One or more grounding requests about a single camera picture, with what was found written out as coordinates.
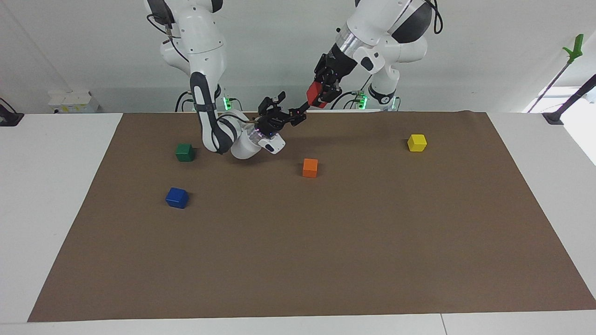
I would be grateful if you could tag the orange cube block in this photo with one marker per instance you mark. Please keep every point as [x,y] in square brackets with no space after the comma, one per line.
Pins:
[310,168]

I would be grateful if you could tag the thin pole with green clip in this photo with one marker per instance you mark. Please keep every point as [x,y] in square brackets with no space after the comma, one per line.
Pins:
[570,51]

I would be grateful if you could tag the white cardboard box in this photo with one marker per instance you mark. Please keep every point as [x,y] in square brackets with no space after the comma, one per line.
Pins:
[72,101]

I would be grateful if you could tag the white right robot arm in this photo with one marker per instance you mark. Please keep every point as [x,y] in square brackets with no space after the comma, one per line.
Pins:
[207,60]

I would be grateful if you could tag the yellow cube block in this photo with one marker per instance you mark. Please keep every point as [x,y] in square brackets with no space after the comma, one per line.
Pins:
[416,143]

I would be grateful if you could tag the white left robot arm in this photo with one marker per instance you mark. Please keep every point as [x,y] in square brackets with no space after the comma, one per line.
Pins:
[382,23]

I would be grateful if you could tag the black slanted stand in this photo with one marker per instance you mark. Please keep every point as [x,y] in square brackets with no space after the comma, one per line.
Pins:
[570,100]

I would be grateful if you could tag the red cube block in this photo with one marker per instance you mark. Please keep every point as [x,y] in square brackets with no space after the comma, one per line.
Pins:
[315,95]

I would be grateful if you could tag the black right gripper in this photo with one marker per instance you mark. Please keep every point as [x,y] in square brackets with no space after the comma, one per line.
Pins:
[272,123]

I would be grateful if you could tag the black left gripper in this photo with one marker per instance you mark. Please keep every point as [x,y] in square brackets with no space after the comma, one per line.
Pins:
[337,67]

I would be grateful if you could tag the black table clamp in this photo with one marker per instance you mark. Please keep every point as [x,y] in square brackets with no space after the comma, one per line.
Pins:
[8,117]

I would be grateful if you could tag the green cube block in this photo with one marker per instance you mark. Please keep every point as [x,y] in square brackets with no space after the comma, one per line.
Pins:
[184,152]

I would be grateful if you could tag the brown paper mat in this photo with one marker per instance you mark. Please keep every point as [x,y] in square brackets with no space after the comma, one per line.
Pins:
[298,242]

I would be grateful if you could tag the blue cube block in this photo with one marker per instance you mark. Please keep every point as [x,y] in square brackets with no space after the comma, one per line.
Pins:
[177,197]

